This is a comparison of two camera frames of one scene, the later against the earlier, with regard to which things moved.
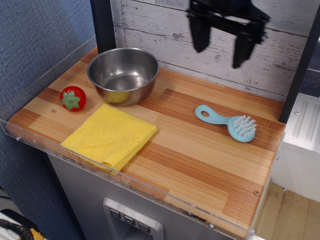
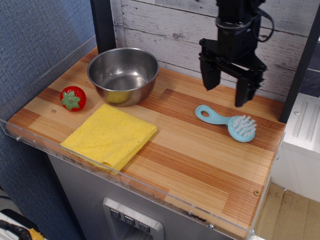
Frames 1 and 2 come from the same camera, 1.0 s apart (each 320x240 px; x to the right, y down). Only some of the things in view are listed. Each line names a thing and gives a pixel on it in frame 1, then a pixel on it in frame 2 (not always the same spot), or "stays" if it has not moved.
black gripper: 200,14 to 235,50
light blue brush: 242,128 stays
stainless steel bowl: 124,76 stays
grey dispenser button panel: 123,222 stays
